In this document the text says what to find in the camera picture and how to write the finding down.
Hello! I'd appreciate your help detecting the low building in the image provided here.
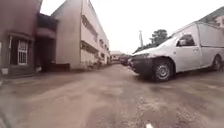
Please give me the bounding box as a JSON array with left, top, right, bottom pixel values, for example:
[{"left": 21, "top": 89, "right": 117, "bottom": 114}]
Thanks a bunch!
[{"left": 109, "top": 50, "right": 124, "bottom": 63}]

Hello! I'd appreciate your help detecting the dark car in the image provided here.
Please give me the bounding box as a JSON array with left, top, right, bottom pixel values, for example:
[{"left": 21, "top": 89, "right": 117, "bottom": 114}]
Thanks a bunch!
[{"left": 118, "top": 54, "right": 134, "bottom": 67}]

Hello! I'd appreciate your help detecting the brown dirt road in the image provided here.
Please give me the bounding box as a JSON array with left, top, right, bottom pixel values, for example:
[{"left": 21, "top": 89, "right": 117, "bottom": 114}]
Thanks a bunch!
[{"left": 0, "top": 63, "right": 224, "bottom": 128}]

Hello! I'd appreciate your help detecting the utility pole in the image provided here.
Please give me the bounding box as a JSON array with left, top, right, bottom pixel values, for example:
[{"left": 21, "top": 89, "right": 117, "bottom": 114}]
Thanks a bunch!
[{"left": 138, "top": 29, "right": 144, "bottom": 49}]

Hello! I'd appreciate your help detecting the pale multi-storey building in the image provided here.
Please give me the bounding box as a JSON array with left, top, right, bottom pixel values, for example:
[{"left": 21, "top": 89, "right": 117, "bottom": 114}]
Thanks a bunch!
[{"left": 49, "top": 0, "right": 112, "bottom": 71}]

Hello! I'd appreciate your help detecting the tree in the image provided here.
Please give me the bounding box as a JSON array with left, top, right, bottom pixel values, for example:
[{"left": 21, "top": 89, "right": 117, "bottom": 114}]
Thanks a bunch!
[{"left": 133, "top": 28, "right": 171, "bottom": 54}]

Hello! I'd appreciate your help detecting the white van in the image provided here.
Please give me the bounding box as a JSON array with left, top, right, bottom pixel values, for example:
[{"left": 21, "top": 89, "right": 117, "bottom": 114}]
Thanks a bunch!
[{"left": 128, "top": 21, "right": 224, "bottom": 83}]

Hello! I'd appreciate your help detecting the brown building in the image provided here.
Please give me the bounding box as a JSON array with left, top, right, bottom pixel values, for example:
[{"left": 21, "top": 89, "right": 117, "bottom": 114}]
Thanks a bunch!
[{"left": 0, "top": 0, "right": 59, "bottom": 76}]

